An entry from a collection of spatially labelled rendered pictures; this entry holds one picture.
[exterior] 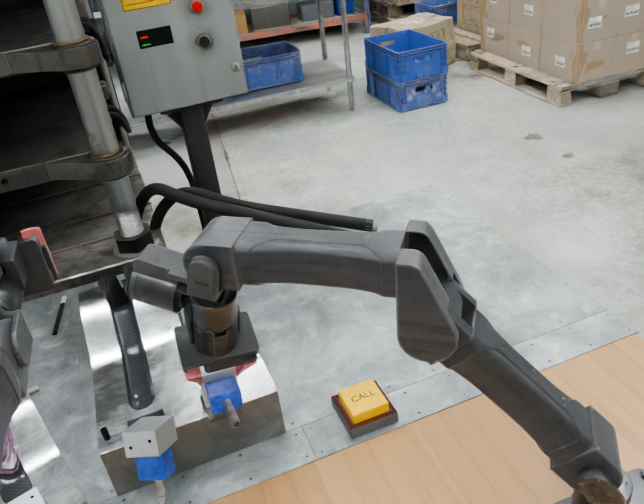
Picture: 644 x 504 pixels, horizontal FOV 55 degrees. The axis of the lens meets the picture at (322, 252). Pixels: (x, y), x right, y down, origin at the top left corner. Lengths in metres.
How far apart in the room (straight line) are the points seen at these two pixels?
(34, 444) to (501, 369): 0.68
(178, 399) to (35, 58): 0.81
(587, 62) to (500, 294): 3.46
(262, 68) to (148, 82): 3.03
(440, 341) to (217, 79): 1.11
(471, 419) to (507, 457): 0.08
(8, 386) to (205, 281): 0.23
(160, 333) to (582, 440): 0.69
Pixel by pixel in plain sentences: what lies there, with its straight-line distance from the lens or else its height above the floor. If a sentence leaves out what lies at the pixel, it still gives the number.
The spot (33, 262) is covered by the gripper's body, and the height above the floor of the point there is 1.20.
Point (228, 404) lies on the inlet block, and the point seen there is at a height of 0.94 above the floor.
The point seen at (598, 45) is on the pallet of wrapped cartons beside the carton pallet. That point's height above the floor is 0.37.
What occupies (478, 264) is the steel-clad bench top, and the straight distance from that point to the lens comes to 1.33.
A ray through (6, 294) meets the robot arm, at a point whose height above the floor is 1.22.
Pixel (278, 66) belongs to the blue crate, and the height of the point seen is 0.39.
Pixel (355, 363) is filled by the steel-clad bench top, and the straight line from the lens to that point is 1.09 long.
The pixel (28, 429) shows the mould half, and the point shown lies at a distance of 1.05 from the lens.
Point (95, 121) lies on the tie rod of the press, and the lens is 1.47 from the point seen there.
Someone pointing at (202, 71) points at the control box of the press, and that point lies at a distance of 1.61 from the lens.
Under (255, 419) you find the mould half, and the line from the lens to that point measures 0.96.
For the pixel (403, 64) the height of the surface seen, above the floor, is 0.34.
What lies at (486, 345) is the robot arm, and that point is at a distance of 0.68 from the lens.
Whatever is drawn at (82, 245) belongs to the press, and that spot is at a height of 0.78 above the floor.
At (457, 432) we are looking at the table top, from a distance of 0.98.
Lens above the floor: 1.53
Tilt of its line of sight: 31 degrees down
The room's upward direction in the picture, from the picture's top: 8 degrees counter-clockwise
